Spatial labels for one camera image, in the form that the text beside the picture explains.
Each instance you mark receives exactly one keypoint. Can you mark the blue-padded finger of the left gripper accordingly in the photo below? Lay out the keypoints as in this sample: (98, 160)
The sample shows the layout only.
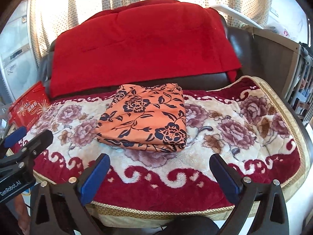
(9, 141)

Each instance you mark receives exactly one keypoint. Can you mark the grey wooden crib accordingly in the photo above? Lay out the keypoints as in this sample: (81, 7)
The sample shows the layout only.
(287, 67)

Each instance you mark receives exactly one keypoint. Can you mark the white refrigerator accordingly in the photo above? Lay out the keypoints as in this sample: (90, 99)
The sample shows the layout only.
(19, 68)

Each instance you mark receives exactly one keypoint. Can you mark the red fleece blanket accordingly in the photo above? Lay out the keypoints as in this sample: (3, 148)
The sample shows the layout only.
(147, 40)

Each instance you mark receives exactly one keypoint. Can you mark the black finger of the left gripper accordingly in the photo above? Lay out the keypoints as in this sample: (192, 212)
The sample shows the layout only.
(31, 150)

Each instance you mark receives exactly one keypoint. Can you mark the floral plush maroon cream blanket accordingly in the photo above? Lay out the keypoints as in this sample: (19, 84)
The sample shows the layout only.
(246, 123)

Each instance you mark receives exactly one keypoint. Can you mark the dark brown leather sofa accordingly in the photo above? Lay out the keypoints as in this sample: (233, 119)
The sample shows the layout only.
(241, 40)

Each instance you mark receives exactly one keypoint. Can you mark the red printed gift box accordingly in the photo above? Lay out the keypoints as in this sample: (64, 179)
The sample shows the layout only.
(29, 107)

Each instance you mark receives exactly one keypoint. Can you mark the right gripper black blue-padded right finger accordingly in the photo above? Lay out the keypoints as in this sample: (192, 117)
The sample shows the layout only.
(271, 216)

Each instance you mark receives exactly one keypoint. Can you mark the orange navy floral garment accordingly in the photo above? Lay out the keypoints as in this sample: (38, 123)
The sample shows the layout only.
(145, 118)

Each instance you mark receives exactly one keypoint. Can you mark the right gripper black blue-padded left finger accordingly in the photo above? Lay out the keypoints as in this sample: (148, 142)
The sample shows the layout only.
(60, 208)

